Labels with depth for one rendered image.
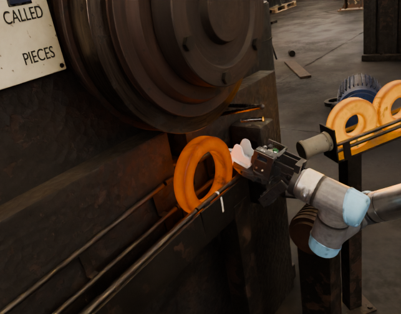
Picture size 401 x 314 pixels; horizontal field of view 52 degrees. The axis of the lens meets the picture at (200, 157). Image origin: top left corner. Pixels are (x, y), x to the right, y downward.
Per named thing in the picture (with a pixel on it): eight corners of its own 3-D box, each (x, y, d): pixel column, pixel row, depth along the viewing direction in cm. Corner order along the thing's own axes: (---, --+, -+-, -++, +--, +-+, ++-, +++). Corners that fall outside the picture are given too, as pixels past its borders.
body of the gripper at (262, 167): (267, 136, 100) (312, 157, 94) (260, 165, 105) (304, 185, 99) (251, 149, 95) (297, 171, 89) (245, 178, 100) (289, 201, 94)
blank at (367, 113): (322, 107, 118) (328, 109, 115) (368, 90, 121) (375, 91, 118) (328, 154, 125) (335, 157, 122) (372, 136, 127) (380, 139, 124)
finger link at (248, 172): (241, 155, 103) (270, 170, 99) (239, 161, 104) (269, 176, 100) (230, 163, 100) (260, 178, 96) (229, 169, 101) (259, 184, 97)
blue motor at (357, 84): (337, 137, 285) (335, 90, 271) (338, 110, 333) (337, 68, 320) (385, 136, 274) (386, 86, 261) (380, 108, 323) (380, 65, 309)
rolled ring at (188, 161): (227, 125, 97) (216, 124, 99) (177, 157, 85) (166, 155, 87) (237, 192, 105) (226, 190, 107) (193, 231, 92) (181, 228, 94)
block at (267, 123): (237, 200, 121) (226, 124, 111) (251, 187, 126) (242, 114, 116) (269, 208, 114) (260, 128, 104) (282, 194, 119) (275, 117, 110)
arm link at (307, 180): (320, 194, 98) (305, 212, 92) (302, 186, 100) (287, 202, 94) (328, 169, 93) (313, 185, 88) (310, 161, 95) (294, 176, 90)
